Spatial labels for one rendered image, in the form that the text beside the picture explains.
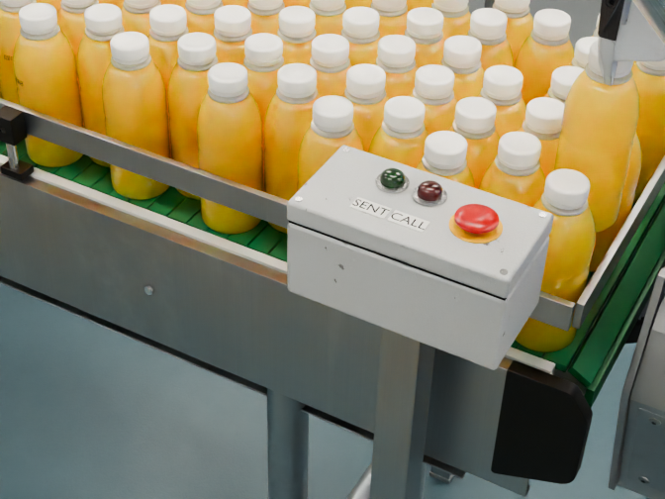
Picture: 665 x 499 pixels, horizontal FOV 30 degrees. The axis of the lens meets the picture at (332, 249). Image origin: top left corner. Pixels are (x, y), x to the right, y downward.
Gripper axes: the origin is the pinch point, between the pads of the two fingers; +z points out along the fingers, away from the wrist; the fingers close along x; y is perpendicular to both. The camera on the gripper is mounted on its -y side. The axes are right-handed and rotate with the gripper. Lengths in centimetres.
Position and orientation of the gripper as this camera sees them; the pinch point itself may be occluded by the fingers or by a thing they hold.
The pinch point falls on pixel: (612, 56)
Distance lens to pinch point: 112.4
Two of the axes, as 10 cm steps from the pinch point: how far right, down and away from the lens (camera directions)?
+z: -0.3, 7.8, 6.3
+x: 4.8, -5.4, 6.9
